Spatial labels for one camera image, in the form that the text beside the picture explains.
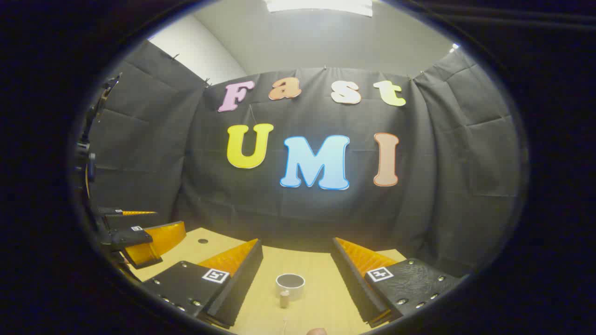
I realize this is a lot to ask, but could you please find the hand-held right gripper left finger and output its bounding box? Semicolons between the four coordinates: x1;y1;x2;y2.
140;239;264;328

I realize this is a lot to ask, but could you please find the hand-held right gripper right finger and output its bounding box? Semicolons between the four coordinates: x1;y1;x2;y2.
332;237;466;328

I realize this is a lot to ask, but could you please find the white cup with wooden handle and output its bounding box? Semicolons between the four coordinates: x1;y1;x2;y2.
276;273;306;308

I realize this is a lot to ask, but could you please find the wooden desktop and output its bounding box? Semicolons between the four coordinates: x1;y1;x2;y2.
126;227;408;335

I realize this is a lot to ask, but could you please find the black backdrop cloth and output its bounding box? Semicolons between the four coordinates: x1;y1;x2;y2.
86;40;520;276

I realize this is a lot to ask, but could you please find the large ceiling light panel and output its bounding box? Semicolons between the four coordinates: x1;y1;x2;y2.
264;0;374;17

